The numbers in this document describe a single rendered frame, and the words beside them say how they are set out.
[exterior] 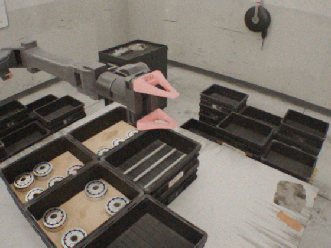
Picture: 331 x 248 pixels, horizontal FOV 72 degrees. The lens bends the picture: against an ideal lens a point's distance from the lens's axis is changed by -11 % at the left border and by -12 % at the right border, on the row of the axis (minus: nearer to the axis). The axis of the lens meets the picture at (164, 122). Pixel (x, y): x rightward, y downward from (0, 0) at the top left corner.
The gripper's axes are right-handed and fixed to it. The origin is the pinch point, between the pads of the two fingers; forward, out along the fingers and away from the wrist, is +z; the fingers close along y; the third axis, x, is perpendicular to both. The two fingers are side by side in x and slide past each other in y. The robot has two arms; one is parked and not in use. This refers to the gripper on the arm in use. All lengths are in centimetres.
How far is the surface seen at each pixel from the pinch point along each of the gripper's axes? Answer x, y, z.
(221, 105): -159, 89, -66
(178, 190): -38, 71, -25
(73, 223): 11, 62, -41
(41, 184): 9, 62, -71
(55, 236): 20, 62, -42
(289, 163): -140, 107, 10
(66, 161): -9, 62, -76
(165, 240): -8, 63, -9
